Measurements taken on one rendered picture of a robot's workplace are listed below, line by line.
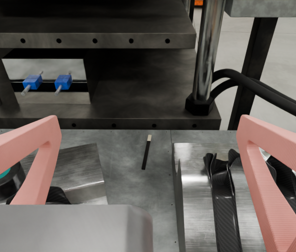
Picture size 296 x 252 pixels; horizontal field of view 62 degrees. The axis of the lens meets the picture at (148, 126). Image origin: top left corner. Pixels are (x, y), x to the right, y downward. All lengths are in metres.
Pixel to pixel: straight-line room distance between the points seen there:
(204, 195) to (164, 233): 0.14
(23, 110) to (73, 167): 0.51
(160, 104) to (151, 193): 0.41
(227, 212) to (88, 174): 0.26
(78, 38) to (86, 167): 0.47
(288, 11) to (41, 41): 0.79
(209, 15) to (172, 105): 0.34
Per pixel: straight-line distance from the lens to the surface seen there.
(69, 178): 0.51
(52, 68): 0.92
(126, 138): 0.74
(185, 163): 0.48
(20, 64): 0.95
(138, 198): 0.59
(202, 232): 0.44
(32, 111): 0.98
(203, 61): 0.80
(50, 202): 0.53
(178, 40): 0.83
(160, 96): 0.97
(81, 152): 0.55
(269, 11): 0.94
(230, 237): 0.46
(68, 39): 0.87
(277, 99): 0.79
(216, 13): 0.76
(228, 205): 0.46
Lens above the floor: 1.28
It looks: 37 degrees down
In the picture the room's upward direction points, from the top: straight up
